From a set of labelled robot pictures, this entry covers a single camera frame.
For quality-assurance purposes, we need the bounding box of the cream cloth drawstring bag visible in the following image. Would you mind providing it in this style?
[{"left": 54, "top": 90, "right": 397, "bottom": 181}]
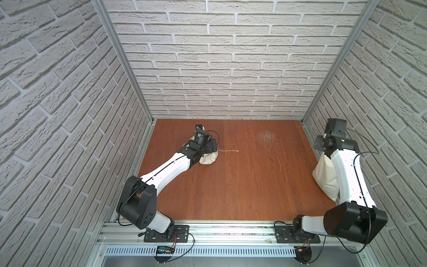
[{"left": 199, "top": 150, "right": 239, "bottom": 165}]

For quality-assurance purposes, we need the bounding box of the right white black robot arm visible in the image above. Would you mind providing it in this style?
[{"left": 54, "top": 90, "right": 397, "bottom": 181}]
[{"left": 290, "top": 119, "right": 388, "bottom": 244}]

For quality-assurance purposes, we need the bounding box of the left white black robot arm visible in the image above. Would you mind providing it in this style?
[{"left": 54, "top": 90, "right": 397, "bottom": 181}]
[{"left": 116, "top": 125, "right": 218, "bottom": 235}]

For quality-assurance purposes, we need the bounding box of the right round black controller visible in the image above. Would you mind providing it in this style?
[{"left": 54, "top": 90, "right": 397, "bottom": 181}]
[{"left": 294, "top": 247, "right": 312, "bottom": 265}]

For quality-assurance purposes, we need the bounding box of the white perforated vent strip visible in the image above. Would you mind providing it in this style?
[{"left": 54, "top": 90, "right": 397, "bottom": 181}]
[{"left": 104, "top": 245, "right": 296, "bottom": 258}]

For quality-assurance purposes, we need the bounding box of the cream cloth bag at wall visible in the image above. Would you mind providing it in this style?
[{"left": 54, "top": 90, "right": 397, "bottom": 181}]
[{"left": 312, "top": 154, "right": 339, "bottom": 201}]

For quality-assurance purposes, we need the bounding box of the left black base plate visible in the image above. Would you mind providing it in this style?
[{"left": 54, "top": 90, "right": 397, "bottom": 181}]
[{"left": 143, "top": 225, "right": 190, "bottom": 243}]

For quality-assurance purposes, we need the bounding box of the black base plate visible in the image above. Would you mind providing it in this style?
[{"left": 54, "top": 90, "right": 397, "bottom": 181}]
[
  {"left": 143, "top": 225, "right": 190, "bottom": 243},
  {"left": 273, "top": 225, "right": 321, "bottom": 244}
]

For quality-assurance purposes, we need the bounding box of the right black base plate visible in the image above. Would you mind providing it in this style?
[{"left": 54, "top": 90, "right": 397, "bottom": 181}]
[{"left": 273, "top": 225, "right": 321, "bottom": 244}]

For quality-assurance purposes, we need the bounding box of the left controller board with wires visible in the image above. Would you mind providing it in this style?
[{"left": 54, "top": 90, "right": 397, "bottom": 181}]
[{"left": 154, "top": 233, "right": 195, "bottom": 264}]

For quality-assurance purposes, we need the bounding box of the aluminium front rail frame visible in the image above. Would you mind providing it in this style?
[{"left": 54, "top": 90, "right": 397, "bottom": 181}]
[{"left": 86, "top": 220, "right": 379, "bottom": 267}]

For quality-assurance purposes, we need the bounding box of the right aluminium corner post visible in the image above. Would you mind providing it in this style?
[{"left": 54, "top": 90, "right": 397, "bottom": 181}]
[{"left": 301, "top": 0, "right": 380, "bottom": 126}]

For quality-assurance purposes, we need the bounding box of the aluminium corner post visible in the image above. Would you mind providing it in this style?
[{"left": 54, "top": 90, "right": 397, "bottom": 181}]
[
  {"left": 92, "top": 0, "right": 155, "bottom": 124},
  {"left": 301, "top": 0, "right": 380, "bottom": 126}
]

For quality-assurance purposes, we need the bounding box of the left aluminium corner post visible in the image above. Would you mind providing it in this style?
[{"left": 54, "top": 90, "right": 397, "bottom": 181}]
[{"left": 92, "top": 0, "right": 155, "bottom": 124}]

